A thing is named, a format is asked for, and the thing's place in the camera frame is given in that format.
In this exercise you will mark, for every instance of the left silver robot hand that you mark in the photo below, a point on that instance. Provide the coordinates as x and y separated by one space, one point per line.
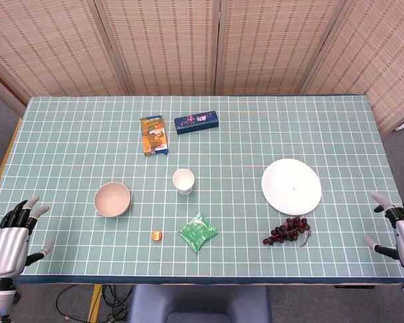
6 249

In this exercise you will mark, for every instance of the beige bowl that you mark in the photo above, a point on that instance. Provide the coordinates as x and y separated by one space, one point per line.
111 200

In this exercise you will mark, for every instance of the white round plate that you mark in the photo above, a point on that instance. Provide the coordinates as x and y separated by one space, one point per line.
291 191

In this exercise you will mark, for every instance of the white paper cup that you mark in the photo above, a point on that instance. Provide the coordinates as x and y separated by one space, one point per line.
183 180

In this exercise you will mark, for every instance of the dark purple grape bunch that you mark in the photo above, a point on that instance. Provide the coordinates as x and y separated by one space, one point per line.
286 232

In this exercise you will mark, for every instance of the red orange bottle cap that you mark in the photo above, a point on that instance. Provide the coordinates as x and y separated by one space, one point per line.
157 235

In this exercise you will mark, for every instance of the orange snack box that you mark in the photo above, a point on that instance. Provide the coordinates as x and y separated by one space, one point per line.
154 134

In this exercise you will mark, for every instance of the green grid tablecloth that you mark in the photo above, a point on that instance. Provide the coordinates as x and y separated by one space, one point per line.
239 151

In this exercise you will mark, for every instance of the green tea packet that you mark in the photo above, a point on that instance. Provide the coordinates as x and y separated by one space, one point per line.
198 235

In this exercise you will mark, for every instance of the dark blue long box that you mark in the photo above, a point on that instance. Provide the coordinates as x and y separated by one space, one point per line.
197 122

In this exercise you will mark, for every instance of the bamboo folding screen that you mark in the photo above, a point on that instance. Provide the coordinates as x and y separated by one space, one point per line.
168 43

